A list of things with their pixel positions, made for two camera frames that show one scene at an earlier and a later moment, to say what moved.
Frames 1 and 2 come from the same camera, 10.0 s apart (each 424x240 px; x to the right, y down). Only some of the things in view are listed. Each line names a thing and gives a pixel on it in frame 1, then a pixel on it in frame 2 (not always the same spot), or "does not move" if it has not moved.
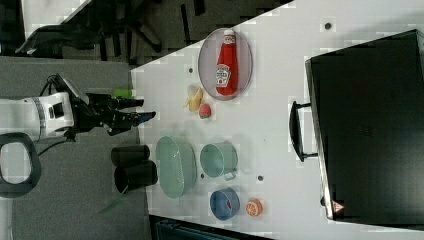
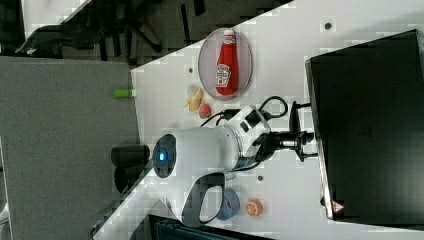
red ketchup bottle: x=227 y=68 does not move
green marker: x=123 y=92 does not move
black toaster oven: x=365 y=123 does not move
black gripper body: x=98 y=111 -> x=294 y=139
